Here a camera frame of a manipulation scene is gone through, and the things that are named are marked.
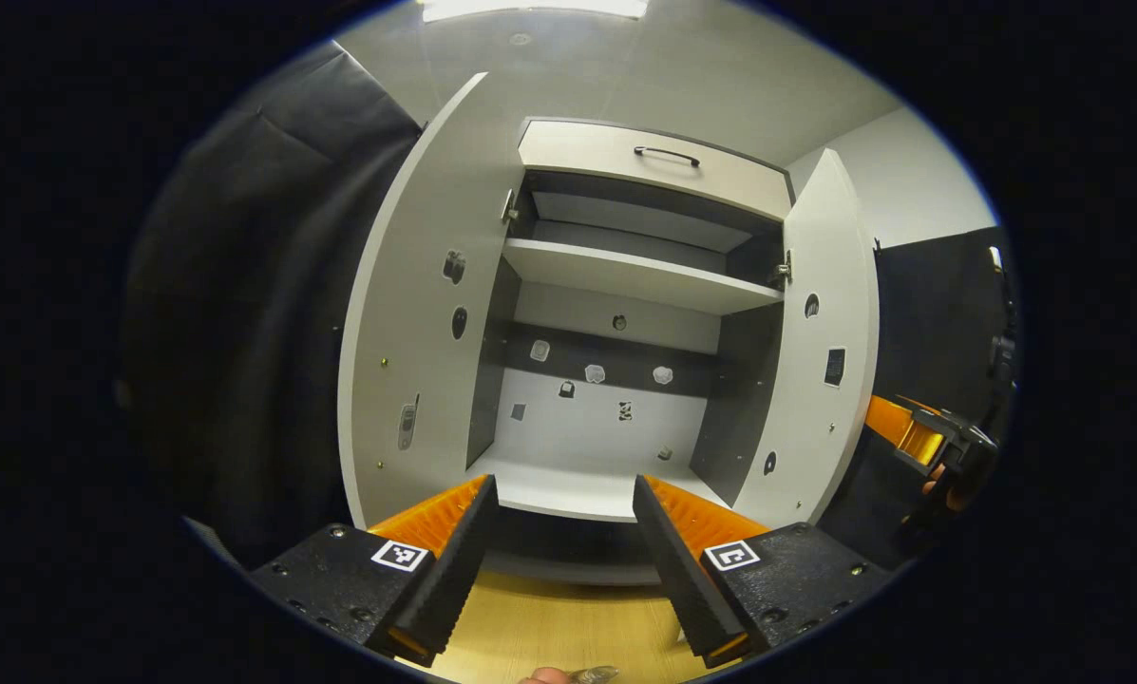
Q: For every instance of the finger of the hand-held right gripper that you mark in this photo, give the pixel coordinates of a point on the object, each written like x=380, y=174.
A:
x=896, y=427

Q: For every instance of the grey cabinet drawer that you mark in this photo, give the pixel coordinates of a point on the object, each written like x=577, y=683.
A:
x=577, y=152

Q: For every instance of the grey cabinet door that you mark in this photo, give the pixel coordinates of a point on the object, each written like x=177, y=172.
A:
x=416, y=313
x=834, y=237

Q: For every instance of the black backdrop cloth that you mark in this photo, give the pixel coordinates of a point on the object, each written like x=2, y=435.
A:
x=245, y=313

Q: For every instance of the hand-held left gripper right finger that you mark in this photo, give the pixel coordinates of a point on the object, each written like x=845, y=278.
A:
x=682, y=579

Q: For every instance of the ceiling light panel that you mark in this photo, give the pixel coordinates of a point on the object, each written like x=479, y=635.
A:
x=530, y=8

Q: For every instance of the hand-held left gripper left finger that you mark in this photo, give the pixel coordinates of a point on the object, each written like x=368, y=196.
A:
x=454, y=570

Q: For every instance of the white cabinet shelf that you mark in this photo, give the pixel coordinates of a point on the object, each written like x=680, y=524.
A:
x=625, y=275

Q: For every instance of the grey cabinet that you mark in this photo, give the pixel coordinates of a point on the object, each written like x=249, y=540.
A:
x=577, y=437

